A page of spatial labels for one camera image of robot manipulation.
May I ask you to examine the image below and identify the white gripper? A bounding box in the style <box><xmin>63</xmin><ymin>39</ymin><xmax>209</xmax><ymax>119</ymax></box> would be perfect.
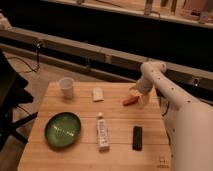
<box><xmin>129</xmin><ymin>76</ymin><xmax>153</xmax><ymax>106</ymax></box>

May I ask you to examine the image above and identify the black rectangular block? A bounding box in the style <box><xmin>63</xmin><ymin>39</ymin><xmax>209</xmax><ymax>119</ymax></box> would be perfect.
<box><xmin>132</xmin><ymin>126</ymin><xmax>142</xmax><ymax>151</ymax></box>

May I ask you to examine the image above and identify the green glass bowl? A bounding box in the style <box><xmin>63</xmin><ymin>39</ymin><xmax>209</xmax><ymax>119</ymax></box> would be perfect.
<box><xmin>44</xmin><ymin>112</ymin><xmax>81</xmax><ymax>148</ymax></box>

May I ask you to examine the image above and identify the white tube with cap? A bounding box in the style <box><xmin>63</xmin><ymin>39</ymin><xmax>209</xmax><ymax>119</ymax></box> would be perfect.
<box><xmin>97</xmin><ymin>113</ymin><xmax>110</xmax><ymax>152</ymax></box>

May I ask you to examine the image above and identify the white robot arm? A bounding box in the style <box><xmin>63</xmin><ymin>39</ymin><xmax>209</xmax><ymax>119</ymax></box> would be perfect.
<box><xmin>134</xmin><ymin>61</ymin><xmax>213</xmax><ymax>171</ymax></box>

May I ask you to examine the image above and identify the black cable on floor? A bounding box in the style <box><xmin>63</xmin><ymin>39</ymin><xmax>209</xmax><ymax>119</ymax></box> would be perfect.
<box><xmin>5</xmin><ymin>39</ymin><xmax>45</xmax><ymax>74</ymax></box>

